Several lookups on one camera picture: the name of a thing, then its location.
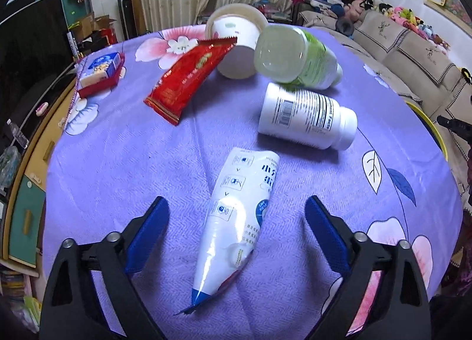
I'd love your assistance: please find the dark round cushion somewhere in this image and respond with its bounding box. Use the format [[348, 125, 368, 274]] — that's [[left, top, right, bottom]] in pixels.
[[335, 17, 356, 36]]

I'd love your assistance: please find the blue star print cushion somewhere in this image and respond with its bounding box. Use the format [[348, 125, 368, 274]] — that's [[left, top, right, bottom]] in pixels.
[[303, 0, 345, 12]]

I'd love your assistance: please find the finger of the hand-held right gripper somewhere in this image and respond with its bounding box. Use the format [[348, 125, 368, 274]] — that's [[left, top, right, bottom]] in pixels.
[[437, 115, 472, 141]]

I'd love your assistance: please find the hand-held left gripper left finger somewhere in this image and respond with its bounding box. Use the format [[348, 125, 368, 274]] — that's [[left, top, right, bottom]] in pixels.
[[39, 196, 170, 340]]

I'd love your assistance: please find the row of books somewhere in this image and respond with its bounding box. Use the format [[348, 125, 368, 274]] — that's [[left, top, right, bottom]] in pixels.
[[0, 270, 41, 333]]

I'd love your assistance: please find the white blue refill pouch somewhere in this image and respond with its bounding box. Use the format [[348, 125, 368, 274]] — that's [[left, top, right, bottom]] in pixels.
[[173, 147, 281, 316]]

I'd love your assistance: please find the clear water bottle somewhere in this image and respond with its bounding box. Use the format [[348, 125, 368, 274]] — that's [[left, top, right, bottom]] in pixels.
[[6, 119, 29, 149]]

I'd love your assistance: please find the teal wooden television stand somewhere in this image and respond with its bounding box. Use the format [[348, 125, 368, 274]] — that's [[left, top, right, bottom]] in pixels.
[[0, 63, 80, 269]]

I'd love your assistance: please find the small blue box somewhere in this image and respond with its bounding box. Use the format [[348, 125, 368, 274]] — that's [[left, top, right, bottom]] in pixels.
[[79, 52, 124, 80]]

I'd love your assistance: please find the green label plastic bottle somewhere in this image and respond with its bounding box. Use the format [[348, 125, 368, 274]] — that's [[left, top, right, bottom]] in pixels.
[[254, 26, 343, 90]]

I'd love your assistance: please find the pile of plush toys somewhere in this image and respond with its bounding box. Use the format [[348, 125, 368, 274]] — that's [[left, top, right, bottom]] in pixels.
[[363, 0, 452, 49]]

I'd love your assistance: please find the red snack packet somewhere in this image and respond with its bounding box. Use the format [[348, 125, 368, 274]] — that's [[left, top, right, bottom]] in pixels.
[[143, 37, 237, 127]]

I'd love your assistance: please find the black tower fan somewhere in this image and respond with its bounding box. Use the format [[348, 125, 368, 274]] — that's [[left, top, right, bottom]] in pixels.
[[117, 0, 133, 40]]

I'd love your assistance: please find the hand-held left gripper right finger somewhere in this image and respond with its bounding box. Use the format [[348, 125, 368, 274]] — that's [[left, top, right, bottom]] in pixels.
[[304, 195, 432, 340]]

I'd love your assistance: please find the yellow rimmed trash bin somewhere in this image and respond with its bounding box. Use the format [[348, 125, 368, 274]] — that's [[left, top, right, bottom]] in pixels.
[[404, 100, 448, 161]]

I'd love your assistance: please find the purple floral tablecloth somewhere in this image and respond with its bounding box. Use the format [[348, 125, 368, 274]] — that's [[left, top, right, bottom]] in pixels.
[[39, 24, 463, 340]]

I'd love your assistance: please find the red tray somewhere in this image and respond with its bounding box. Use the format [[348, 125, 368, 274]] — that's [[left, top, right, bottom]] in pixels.
[[76, 63, 127, 99]]

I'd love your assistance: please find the white paper cup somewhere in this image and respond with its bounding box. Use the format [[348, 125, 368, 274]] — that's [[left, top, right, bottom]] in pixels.
[[204, 4, 269, 79]]

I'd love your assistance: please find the beige sofa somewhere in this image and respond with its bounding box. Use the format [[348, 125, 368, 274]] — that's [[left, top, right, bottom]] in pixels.
[[299, 10, 472, 215]]

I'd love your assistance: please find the open cardboard box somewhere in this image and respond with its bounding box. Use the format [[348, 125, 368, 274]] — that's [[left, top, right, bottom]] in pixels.
[[72, 13, 119, 45]]

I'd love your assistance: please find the glass table with books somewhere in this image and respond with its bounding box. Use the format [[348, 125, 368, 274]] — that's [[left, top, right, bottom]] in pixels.
[[253, 0, 296, 25]]

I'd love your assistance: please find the white pill bottle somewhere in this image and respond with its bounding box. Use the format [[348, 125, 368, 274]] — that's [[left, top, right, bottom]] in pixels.
[[257, 82, 358, 151]]

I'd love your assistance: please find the large flat television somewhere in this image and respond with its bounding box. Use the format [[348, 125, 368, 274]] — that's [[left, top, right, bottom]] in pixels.
[[0, 0, 72, 145]]

